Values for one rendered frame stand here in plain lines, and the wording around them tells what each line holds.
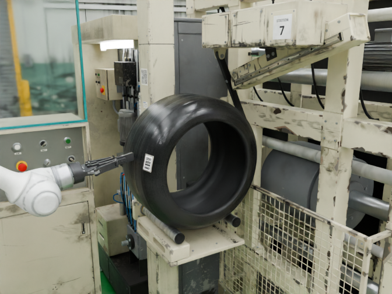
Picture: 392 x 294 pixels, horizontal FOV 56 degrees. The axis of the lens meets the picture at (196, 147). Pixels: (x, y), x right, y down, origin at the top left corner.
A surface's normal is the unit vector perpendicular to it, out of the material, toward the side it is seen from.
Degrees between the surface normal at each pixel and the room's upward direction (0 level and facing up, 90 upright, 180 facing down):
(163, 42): 90
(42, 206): 91
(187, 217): 99
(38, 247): 90
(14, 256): 90
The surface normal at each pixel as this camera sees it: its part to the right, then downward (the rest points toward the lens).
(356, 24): 0.48, -0.10
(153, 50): 0.51, 0.21
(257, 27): -0.86, 0.13
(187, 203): 0.21, -0.66
